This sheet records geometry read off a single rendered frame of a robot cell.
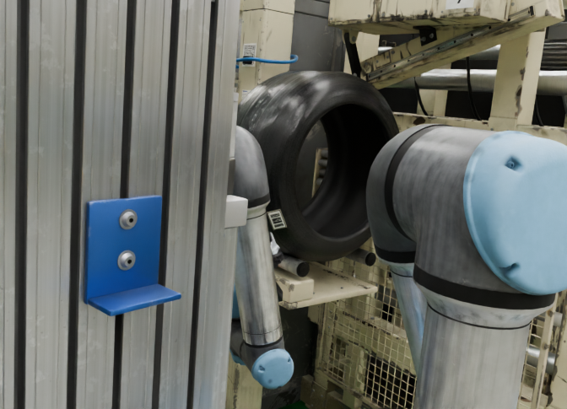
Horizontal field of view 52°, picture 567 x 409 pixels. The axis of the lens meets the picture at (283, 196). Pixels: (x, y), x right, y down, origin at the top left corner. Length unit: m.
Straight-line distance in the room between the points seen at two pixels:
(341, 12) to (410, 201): 1.58
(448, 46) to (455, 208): 1.46
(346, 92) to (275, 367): 0.87
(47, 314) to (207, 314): 0.18
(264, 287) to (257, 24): 1.11
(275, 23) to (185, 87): 1.43
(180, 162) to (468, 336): 0.30
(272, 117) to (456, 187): 1.16
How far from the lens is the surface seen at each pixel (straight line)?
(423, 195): 0.49
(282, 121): 1.58
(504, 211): 0.44
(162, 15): 0.54
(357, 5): 2.00
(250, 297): 1.06
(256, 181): 0.99
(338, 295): 1.80
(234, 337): 1.22
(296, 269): 1.67
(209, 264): 0.61
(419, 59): 1.96
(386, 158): 0.55
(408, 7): 1.85
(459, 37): 1.89
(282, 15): 1.99
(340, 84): 1.68
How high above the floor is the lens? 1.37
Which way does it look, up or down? 9 degrees down
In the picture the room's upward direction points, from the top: 5 degrees clockwise
